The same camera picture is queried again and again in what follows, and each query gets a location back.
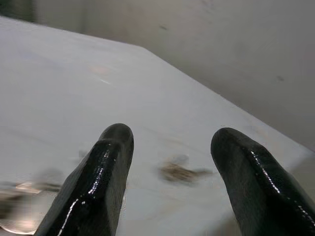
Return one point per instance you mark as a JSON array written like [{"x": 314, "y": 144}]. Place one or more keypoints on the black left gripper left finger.
[{"x": 98, "y": 182}]

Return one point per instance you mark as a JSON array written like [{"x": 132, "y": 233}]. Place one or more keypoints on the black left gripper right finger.
[{"x": 256, "y": 186}]

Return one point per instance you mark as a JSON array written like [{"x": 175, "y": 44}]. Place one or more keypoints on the white folding table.
[{"x": 98, "y": 98}]

